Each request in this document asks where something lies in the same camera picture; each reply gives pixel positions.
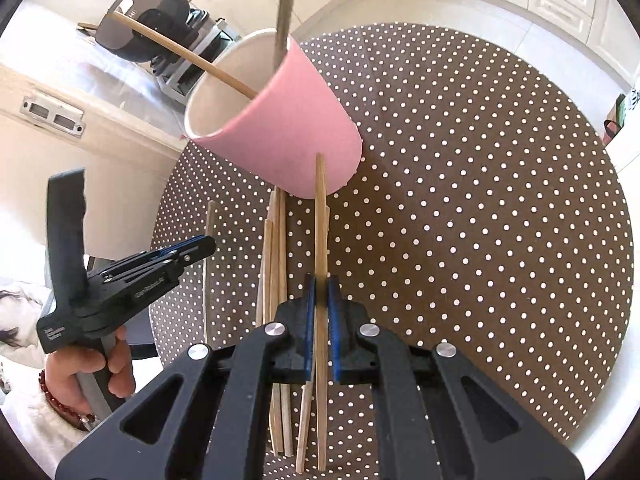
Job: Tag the bunch of wooden chopsticks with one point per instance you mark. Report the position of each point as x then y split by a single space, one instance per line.
275 270

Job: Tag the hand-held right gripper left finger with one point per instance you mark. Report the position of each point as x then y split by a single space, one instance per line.
310 325

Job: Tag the person's left hand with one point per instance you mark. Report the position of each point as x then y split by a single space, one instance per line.
70 362

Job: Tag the light wooden chopstick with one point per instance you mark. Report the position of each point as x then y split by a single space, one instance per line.
285 10
200 62

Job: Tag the metal door strike plate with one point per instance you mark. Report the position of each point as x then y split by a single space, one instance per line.
50 112

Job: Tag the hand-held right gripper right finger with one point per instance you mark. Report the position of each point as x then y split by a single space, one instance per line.
334 330

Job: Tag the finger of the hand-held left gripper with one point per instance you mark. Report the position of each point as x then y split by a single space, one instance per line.
159 251
197 252

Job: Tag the pink cup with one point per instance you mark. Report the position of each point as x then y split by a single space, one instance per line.
300 125

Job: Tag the metal rack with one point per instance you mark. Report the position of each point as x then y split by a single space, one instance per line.
175 81

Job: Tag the person's left forearm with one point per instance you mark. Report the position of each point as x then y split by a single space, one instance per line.
30 420

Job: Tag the white fluffy clothing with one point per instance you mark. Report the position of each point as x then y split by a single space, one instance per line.
22 320

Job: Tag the cream kitchen base cabinets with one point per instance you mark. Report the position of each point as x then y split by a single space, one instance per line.
550 0

